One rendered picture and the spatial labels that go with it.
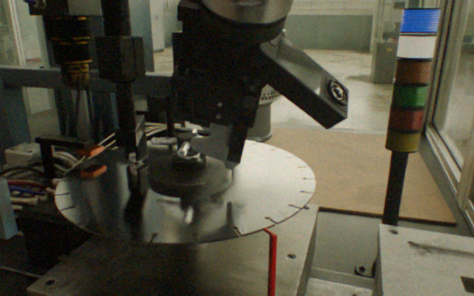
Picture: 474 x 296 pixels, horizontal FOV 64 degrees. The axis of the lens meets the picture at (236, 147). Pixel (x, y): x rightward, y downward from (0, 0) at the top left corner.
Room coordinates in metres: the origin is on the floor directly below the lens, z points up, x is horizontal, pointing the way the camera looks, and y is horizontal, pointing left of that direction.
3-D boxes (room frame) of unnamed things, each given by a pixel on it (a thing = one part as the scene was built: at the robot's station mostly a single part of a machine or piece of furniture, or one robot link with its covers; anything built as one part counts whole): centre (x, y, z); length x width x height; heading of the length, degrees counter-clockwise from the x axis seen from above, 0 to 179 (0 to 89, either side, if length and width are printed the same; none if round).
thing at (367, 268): (0.52, -0.24, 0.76); 0.09 x 0.03 x 0.03; 72
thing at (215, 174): (0.47, 0.06, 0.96); 0.11 x 0.11 x 0.03
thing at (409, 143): (0.52, -0.24, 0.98); 0.05 x 0.04 x 0.03; 162
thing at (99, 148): (0.53, 0.25, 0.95); 0.10 x 0.03 x 0.07; 72
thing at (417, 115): (0.52, -0.24, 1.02); 0.05 x 0.04 x 0.03; 162
